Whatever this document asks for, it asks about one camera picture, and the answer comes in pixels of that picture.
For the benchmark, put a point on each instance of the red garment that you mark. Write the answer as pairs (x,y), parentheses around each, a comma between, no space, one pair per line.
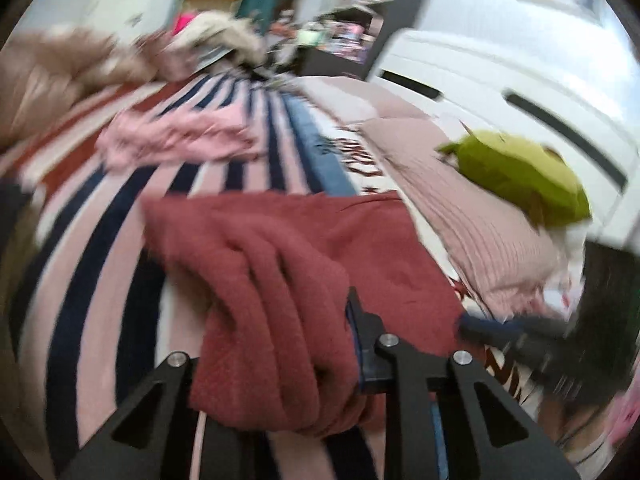
(280,300)

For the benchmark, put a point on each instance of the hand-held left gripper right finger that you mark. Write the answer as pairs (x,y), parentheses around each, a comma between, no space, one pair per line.
(370,340)

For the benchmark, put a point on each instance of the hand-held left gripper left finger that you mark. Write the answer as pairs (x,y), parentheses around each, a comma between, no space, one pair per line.
(145,410)

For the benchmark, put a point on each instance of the green avocado plush toy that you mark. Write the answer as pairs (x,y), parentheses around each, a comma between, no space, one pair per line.
(520,180)

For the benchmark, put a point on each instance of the pink ribbed pillow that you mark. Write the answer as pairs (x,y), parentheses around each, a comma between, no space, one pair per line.
(465,210)

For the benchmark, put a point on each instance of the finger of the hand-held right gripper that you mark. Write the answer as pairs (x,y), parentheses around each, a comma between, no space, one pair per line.
(492,330)

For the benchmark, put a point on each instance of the pink and white pillow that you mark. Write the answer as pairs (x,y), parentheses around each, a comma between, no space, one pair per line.
(360,97)

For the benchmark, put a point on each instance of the striped bed sheet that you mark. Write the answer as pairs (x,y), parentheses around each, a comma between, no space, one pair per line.
(100,240)

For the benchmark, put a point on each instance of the black bookshelf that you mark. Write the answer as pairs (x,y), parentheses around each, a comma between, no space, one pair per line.
(405,5)

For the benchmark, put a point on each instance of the dark desk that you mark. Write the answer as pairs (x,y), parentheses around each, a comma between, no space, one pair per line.
(340,60)

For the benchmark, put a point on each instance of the white bed headboard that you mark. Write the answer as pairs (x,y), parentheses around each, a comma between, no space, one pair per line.
(525,75)

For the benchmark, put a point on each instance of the small pink garment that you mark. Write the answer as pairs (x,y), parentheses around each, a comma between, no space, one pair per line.
(175,137)

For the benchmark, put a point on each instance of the pink quilt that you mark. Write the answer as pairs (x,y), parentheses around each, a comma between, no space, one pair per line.
(55,80)

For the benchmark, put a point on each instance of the bright pink bag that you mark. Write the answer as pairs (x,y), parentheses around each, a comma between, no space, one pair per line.
(184,22)

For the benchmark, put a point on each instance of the beige clothing pile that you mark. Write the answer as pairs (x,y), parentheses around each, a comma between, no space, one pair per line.
(225,35)

